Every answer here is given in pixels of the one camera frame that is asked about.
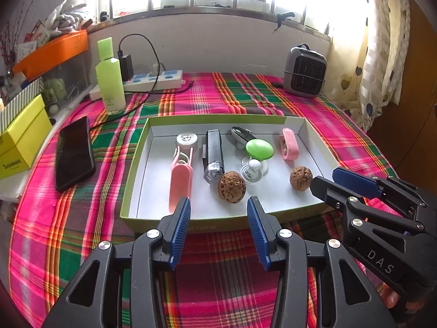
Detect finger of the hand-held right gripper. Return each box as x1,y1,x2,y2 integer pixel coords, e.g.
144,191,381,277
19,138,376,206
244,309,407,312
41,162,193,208
332,167,429,212
310,175,427,247

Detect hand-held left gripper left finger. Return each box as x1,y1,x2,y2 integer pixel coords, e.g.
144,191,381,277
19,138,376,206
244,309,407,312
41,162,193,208
41,196,192,328

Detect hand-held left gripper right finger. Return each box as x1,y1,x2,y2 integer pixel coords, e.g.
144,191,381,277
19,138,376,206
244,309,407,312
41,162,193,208
246,196,398,328

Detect brown walnut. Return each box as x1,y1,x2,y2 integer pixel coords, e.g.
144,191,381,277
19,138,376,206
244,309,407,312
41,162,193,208
218,171,246,204
290,166,313,190

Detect green cardboard box tray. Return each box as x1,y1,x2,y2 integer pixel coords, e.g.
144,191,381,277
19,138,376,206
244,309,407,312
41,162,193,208
119,115,342,235

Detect pink clip with white jaws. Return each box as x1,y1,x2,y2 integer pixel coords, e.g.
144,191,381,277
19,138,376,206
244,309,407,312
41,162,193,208
168,145,195,214

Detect green mushroom suction hook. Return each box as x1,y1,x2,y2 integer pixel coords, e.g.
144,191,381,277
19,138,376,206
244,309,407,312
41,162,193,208
239,139,274,182

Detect black flashlight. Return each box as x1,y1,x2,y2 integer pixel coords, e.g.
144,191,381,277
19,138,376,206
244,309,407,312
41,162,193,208
203,129,224,182

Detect white bottle cap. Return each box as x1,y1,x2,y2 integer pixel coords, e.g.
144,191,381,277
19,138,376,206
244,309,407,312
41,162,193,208
176,132,199,151

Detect black white small device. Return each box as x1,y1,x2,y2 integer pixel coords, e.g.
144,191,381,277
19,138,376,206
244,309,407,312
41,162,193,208
230,126,253,151

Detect brown wooden cabinet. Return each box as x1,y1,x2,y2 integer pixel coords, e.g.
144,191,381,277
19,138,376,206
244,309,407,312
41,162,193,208
367,0,437,185

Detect grey space heater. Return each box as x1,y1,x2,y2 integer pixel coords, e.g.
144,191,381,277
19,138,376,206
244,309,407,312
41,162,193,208
283,44,328,99

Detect heart patterned curtain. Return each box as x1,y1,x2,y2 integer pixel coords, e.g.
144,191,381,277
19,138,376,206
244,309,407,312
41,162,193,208
329,0,412,132

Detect black smartphone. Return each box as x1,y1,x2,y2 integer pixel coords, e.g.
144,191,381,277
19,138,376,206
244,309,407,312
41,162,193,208
55,116,96,193

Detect white power strip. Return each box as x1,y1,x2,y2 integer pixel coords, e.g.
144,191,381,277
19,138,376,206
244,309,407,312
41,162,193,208
89,69,185,101

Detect green lotion bottle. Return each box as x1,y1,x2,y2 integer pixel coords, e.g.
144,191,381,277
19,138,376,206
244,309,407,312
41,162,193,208
95,37,126,116

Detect black windowsill clip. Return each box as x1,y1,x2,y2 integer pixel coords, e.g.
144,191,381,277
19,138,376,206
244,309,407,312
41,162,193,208
271,12,296,35

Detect black charger adapter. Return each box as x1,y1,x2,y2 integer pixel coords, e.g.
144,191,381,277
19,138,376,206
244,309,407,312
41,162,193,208
117,49,134,83

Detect yellow cardboard box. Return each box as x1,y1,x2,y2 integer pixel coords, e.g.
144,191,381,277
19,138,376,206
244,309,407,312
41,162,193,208
0,94,53,180

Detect clear storage box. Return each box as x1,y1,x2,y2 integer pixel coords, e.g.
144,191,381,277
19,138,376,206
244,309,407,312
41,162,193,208
31,53,94,110

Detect grey zigzag striped box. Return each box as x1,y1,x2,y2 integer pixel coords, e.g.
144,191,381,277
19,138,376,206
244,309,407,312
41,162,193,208
0,77,45,132

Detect orange plastic lid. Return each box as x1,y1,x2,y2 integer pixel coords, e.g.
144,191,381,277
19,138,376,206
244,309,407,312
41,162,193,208
12,29,89,79

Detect stack of paper cards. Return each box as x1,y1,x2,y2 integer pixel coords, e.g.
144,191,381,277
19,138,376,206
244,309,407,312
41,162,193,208
15,19,52,62

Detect white gloves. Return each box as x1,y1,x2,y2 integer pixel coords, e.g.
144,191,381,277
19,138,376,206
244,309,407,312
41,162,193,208
44,0,93,36

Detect dried flower branches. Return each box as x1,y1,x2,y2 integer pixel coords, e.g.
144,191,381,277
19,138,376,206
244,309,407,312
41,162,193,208
0,17,21,72

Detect black charging cable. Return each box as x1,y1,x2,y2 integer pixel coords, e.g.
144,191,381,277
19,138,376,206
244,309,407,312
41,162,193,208
87,33,195,134

